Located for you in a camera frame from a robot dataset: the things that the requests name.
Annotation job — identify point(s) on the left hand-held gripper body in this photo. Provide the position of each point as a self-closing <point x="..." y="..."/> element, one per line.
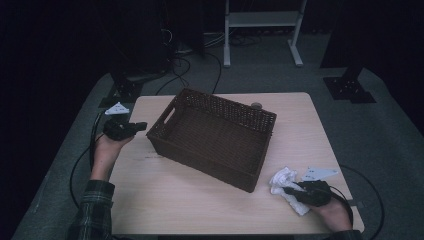
<point x="116" y="130"/>

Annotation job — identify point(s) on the black tape strip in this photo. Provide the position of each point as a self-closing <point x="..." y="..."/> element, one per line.
<point x="355" y="203"/>

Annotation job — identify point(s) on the white cloth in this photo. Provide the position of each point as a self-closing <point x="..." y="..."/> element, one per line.
<point x="281" y="178"/>

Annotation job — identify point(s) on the person's left hand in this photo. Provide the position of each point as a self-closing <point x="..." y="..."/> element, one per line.
<point x="105" y="153"/>

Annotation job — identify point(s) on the white metal stand frame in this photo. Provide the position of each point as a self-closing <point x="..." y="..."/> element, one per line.
<point x="261" y="19"/>

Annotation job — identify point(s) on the black stand base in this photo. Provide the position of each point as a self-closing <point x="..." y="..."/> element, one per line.
<point x="348" y="89"/>
<point x="123" y="91"/>

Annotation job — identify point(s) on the person's right hand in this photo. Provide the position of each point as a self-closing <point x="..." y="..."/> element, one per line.
<point x="335" y="216"/>

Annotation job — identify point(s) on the brown woven basket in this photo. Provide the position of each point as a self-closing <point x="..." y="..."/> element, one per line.
<point x="213" y="140"/>

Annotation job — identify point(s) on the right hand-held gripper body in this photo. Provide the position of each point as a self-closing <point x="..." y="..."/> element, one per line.
<point x="316" y="196"/>

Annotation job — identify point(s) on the round grey table grommet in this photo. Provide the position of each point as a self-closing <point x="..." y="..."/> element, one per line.
<point x="256" y="105"/>

